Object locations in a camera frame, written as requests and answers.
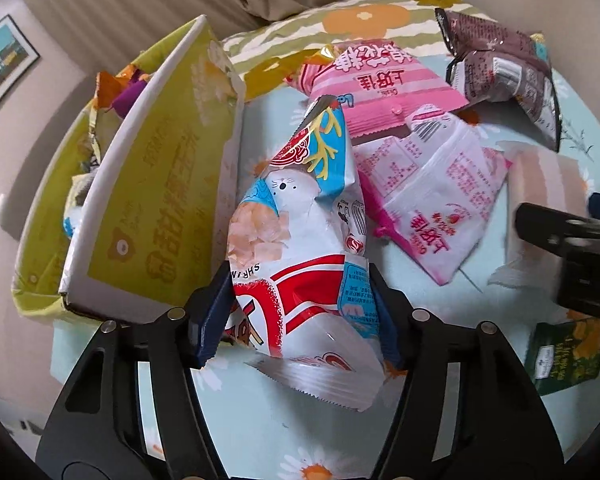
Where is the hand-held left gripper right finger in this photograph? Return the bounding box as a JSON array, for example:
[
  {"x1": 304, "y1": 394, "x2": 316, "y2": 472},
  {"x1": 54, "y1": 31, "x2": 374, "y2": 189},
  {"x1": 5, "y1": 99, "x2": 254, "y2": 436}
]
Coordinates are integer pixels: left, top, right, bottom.
[{"x1": 367, "y1": 262, "x2": 567, "y2": 480}]

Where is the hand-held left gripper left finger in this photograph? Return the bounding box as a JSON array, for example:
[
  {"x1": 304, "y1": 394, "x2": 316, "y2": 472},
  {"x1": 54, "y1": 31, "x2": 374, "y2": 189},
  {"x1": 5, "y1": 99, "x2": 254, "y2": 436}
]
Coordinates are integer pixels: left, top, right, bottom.
[{"x1": 35, "y1": 260, "x2": 237, "y2": 480}]

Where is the pale peach snack packet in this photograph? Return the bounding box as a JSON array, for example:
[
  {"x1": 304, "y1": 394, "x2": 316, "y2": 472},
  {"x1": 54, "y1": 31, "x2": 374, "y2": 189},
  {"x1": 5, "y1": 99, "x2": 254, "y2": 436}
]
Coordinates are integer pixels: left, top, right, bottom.
[{"x1": 490, "y1": 142, "x2": 594, "y2": 289}]

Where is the red white shrimp chip packet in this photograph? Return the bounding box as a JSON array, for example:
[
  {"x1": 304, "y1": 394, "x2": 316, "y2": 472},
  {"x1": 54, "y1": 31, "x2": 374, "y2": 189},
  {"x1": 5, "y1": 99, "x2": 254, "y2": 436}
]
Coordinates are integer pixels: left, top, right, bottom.
[{"x1": 222, "y1": 95, "x2": 387, "y2": 413}]

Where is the yellow cardboard box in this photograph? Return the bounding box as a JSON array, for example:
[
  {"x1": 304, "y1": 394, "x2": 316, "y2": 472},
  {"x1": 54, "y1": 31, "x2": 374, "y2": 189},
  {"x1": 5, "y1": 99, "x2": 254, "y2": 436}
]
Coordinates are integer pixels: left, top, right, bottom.
[{"x1": 10, "y1": 15, "x2": 247, "y2": 322}]

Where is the purple snack packet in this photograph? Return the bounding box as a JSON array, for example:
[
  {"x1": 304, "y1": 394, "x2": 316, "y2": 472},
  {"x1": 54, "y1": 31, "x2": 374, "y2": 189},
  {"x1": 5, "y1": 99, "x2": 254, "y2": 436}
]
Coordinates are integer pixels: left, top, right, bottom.
[{"x1": 110, "y1": 67, "x2": 149, "y2": 117}]

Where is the dark green snack packet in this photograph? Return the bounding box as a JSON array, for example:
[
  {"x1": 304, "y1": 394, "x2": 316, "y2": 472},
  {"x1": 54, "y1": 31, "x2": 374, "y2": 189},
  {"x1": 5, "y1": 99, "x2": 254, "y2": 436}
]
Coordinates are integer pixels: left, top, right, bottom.
[{"x1": 525, "y1": 312, "x2": 600, "y2": 397}]

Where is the white pink strawberry packet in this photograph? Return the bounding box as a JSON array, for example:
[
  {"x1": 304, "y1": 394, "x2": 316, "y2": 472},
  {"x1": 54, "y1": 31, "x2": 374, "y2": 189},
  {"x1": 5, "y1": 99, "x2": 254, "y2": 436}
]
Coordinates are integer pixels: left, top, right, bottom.
[{"x1": 355, "y1": 105, "x2": 514, "y2": 287}]

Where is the dark brown snack packet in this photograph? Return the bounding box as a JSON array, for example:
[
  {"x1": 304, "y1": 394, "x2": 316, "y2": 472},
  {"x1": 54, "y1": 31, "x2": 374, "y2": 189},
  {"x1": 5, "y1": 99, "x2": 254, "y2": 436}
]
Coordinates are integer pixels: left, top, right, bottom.
[{"x1": 434, "y1": 7, "x2": 564, "y2": 154}]

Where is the pink striped snack packet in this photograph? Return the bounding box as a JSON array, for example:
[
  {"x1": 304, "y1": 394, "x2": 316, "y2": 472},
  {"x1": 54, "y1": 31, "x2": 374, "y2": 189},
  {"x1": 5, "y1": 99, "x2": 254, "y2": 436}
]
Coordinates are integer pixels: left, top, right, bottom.
[{"x1": 285, "y1": 45, "x2": 472, "y2": 142}]

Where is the orange cream snack packet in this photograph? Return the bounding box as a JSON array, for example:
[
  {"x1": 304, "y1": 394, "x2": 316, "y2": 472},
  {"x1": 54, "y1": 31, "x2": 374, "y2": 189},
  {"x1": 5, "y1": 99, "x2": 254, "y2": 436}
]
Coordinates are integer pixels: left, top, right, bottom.
[{"x1": 94, "y1": 62, "x2": 142, "y2": 112}]

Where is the green striped floral blanket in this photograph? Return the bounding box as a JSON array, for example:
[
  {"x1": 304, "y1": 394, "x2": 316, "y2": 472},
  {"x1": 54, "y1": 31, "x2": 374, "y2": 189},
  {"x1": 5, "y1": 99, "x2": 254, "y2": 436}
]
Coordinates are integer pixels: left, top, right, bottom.
[{"x1": 220, "y1": 0, "x2": 546, "y2": 107}]

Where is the framed wall poster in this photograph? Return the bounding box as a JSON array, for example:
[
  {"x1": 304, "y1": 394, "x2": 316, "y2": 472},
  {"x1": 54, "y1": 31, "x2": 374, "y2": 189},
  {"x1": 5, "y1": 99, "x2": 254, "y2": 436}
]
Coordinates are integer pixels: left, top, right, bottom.
[{"x1": 0, "y1": 14, "x2": 42, "y2": 132}]

